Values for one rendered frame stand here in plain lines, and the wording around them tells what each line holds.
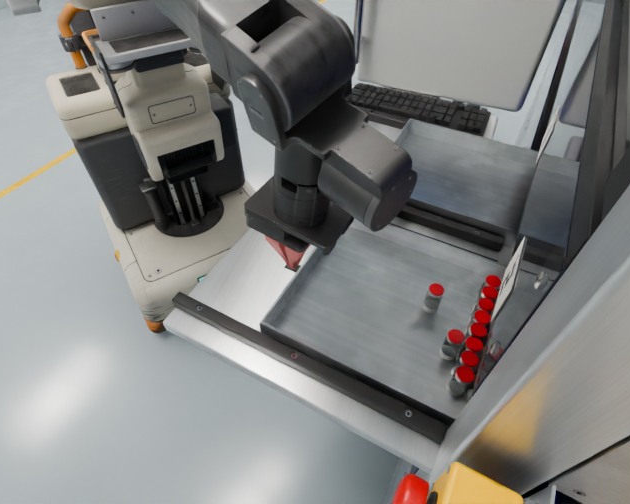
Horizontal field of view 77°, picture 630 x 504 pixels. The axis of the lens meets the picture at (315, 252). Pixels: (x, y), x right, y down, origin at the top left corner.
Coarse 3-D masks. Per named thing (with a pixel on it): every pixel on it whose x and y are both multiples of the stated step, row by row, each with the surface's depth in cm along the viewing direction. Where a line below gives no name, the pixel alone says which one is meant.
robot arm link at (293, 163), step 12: (276, 156) 35; (288, 156) 33; (300, 156) 33; (312, 156) 33; (276, 168) 36; (288, 168) 34; (300, 168) 34; (312, 168) 34; (288, 180) 35; (300, 180) 35; (312, 180) 35
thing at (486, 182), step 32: (416, 128) 88; (448, 128) 85; (416, 160) 83; (448, 160) 83; (480, 160) 83; (512, 160) 83; (416, 192) 76; (448, 192) 76; (480, 192) 76; (512, 192) 76; (480, 224) 66; (512, 224) 70
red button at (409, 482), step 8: (400, 480) 33; (408, 480) 32; (416, 480) 32; (424, 480) 32; (400, 488) 32; (408, 488) 31; (416, 488) 31; (424, 488) 31; (400, 496) 31; (408, 496) 31; (416, 496) 31; (424, 496) 31
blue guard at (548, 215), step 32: (576, 32) 92; (576, 64) 64; (576, 96) 49; (576, 128) 40; (544, 160) 56; (576, 160) 34; (544, 192) 44; (576, 192) 30; (544, 224) 37; (512, 256) 49; (544, 256) 31; (512, 288) 40; (544, 288) 27; (512, 320) 34; (480, 384) 37
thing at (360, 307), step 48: (384, 240) 67; (432, 240) 63; (288, 288) 57; (336, 288) 61; (384, 288) 61; (288, 336) 51; (336, 336) 55; (384, 336) 55; (432, 336) 55; (384, 384) 47; (432, 384) 50
